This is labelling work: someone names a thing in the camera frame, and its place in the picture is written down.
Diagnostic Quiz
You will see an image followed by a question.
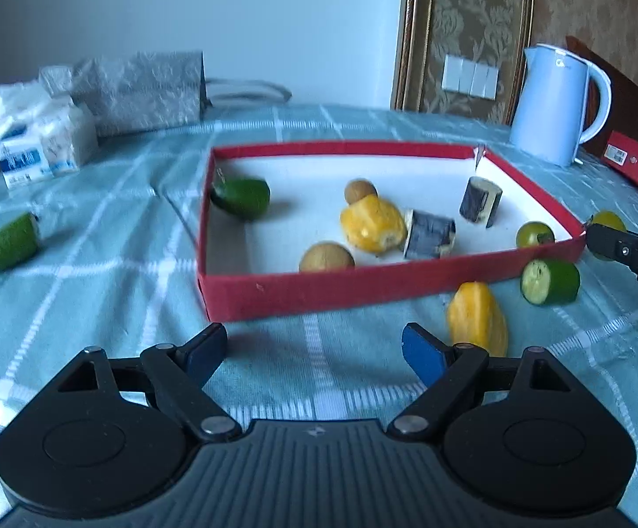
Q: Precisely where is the yellow bell pepper piece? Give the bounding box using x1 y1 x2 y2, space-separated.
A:
446 282 510 357
339 194 408 255

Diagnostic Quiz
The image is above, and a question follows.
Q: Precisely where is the light blue electric kettle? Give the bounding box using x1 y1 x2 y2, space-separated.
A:
509 43 612 167

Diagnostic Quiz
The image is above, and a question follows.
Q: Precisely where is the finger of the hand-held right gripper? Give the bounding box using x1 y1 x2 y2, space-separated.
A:
586 223 638 299

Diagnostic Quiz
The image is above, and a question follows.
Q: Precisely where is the light green cucumber half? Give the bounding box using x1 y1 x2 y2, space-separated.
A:
0 212 40 275

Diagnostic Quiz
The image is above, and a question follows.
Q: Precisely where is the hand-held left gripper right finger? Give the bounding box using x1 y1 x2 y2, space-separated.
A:
387 323 589 442

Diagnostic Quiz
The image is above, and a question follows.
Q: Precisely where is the short green cucumber piece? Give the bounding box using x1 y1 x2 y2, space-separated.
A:
520 258 581 305

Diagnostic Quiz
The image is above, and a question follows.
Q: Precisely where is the dark wooden headboard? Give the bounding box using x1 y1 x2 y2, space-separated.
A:
565 36 638 166

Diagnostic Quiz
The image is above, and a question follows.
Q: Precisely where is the small red carton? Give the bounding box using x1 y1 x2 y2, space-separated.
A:
599 130 638 207

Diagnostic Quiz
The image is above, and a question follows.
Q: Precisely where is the red shallow box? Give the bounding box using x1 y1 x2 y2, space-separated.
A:
197 142 588 324

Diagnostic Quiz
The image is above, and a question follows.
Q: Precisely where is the green lime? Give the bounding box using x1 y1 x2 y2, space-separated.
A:
515 221 556 249
592 210 627 235

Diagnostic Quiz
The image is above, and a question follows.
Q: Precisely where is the white tissue pack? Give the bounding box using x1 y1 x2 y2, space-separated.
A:
0 66 100 191

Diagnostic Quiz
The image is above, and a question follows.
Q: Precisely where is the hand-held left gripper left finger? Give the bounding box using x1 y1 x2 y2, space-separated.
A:
49 323 243 442

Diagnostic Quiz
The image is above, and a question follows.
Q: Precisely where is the brown kiwi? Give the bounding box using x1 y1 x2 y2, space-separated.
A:
344 178 378 204
299 241 356 273

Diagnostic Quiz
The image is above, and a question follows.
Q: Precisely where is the white wall switch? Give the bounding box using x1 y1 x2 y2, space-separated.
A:
442 55 500 101

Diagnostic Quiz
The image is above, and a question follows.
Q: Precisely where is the grey patterned bag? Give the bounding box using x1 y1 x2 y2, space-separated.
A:
41 51 292 138

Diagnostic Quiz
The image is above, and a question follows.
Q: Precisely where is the teal checkered tablecloth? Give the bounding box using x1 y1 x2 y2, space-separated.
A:
0 103 638 528

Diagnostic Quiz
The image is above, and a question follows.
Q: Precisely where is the green avocado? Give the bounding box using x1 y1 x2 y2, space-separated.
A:
210 176 271 221

